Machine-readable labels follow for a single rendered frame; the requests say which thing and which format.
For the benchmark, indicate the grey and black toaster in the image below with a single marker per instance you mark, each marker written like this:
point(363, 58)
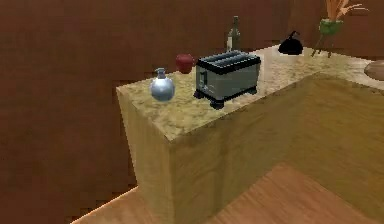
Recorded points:
point(226, 78)

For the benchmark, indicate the red apple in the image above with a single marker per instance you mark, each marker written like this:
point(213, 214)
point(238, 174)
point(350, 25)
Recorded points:
point(184, 62)

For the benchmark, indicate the tan marble-top counter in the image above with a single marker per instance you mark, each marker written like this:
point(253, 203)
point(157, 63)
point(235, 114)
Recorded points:
point(253, 140)

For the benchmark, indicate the green glass bottle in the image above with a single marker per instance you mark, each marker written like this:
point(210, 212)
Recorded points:
point(234, 36)

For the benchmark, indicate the black kettle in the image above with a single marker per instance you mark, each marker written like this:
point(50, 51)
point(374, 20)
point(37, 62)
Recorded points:
point(290, 46)

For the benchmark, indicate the house plant in green pot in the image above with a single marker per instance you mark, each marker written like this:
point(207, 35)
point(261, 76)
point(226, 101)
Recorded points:
point(330, 26)

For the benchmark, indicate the brown round plate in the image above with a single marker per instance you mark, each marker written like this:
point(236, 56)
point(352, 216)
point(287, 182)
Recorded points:
point(376, 70)

